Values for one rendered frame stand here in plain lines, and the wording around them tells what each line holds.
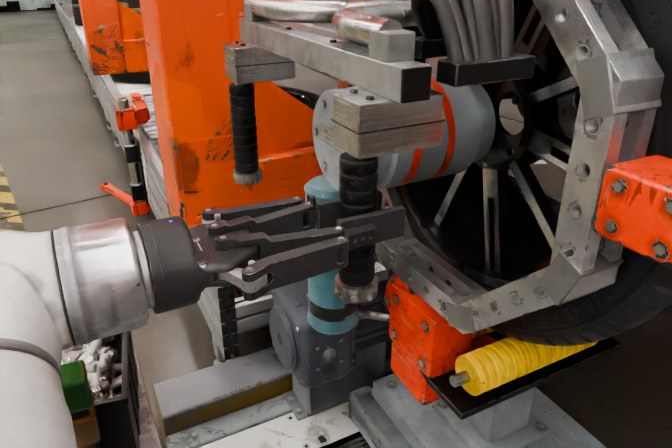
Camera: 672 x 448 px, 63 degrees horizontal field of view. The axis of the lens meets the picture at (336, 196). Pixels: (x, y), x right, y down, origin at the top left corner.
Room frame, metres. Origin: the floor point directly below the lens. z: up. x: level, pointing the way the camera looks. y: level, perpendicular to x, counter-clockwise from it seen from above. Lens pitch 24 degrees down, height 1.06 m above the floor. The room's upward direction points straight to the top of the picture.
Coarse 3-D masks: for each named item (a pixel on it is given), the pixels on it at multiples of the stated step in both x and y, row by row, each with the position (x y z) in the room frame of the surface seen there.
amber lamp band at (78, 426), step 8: (88, 416) 0.44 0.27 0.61; (96, 416) 0.45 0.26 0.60; (80, 424) 0.43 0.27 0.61; (88, 424) 0.44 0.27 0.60; (96, 424) 0.44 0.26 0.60; (80, 432) 0.43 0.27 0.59; (88, 432) 0.44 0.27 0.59; (96, 432) 0.44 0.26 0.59; (80, 440) 0.43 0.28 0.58; (88, 440) 0.44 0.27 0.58; (96, 440) 0.44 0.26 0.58
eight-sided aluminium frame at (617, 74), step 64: (576, 0) 0.53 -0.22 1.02; (576, 64) 0.52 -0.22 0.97; (640, 64) 0.50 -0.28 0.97; (576, 128) 0.51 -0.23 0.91; (640, 128) 0.50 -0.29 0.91; (384, 192) 0.89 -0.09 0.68; (576, 192) 0.50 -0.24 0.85; (384, 256) 0.80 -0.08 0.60; (576, 256) 0.48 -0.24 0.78; (448, 320) 0.64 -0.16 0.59
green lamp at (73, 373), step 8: (80, 360) 0.47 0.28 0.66; (64, 368) 0.46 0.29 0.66; (72, 368) 0.46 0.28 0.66; (80, 368) 0.46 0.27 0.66; (64, 376) 0.45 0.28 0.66; (72, 376) 0.45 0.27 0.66; (80, 376) 0.45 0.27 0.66; (64, 384) 0.44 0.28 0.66; (72, 384) 0.44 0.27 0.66; (80, 384) 0.44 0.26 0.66; (88, 384) 0.45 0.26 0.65; (64, 392) 0.43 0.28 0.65; (72, 392) 0.43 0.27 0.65; (80, 392) 0.44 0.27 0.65; (88, 392) 0.44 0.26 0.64; (72, 400) 0.43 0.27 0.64; (80, 400) 0.44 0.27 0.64; (88, 400) 0.44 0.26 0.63; (72, 408) 0.43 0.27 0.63; (80, 408) 0.44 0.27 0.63; (88, 408) 0.44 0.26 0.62
